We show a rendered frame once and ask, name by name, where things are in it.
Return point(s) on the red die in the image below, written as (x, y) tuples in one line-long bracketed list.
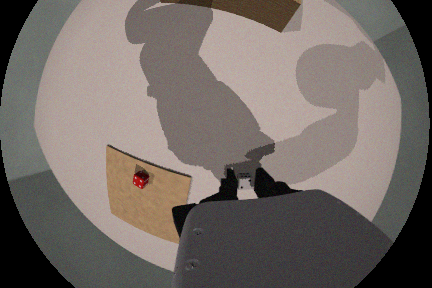
[(140, 179)]

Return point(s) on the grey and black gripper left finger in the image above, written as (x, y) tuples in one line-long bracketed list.
[(226, 192)]

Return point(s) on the white die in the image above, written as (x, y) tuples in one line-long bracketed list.
[(244, 181)]

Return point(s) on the tan square mat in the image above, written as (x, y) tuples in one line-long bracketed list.
[(148, 209)]

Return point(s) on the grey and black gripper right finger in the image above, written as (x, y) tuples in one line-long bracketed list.
[(265, 186)]

